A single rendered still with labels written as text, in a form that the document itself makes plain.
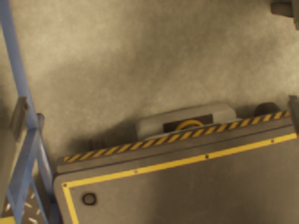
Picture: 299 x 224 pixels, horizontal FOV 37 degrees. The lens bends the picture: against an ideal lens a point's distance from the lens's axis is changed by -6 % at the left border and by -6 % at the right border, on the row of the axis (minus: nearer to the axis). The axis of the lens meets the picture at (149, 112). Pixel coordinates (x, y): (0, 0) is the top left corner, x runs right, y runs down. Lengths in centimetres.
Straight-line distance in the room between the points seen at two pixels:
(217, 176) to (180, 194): 9
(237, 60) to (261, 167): 38
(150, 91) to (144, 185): 35
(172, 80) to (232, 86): 18
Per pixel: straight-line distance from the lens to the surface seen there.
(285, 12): 129
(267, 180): 113
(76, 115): 132
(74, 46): 128
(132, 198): 106
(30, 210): 99
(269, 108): 129
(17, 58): 117
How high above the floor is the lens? 127
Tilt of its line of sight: 72 degrees down
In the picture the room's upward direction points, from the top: 156 degrees clockwise
